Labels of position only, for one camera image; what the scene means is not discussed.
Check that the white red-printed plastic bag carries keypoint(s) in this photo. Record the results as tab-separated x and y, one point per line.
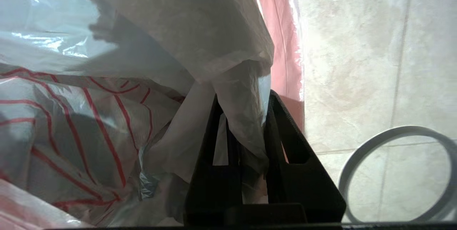
107	115

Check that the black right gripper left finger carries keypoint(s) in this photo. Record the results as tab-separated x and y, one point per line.
210	187

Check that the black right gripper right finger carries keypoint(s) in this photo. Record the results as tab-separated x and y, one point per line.
303	187

